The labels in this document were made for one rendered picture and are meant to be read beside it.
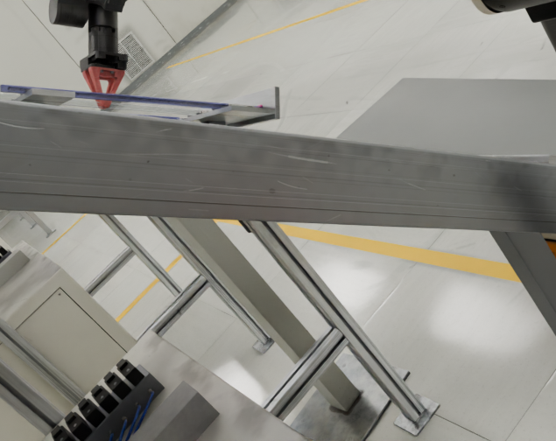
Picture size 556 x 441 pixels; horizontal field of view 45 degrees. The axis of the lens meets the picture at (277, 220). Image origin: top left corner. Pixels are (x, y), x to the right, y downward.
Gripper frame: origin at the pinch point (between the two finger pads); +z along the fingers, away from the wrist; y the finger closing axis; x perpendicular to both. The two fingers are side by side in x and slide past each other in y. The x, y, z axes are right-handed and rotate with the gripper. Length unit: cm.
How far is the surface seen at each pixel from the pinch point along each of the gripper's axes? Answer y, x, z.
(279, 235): 23.5, 25.6, 26.1
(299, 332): 3, 45, 49
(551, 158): 91, 10, 17
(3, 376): 18, -23, 47
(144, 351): 25, -2, 44
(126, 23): -681, 269, -221
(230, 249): 2.8, 26.7, 29.6
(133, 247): -121, 54, 34
